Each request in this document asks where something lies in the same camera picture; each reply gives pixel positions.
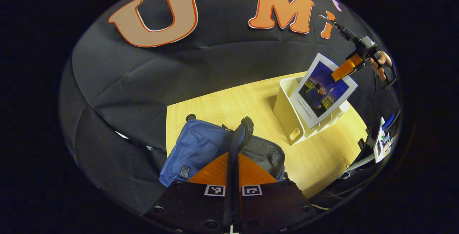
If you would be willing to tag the blue picture cover book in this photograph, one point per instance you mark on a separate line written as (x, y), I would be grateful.
(322, 94)

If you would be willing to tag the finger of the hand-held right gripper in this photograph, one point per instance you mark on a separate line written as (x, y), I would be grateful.
(346, 67)

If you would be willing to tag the white printed box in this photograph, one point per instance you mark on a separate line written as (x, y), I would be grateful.
(382, 144)

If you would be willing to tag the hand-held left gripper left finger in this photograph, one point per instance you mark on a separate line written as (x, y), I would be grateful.
(193, 205)

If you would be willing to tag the blue schoolbag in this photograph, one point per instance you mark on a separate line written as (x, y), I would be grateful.
(200, 144)

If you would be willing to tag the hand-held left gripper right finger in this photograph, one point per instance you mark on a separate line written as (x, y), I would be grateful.
(272, 205)

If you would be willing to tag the white bookshelf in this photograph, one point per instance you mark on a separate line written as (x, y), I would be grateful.
(287, 115)

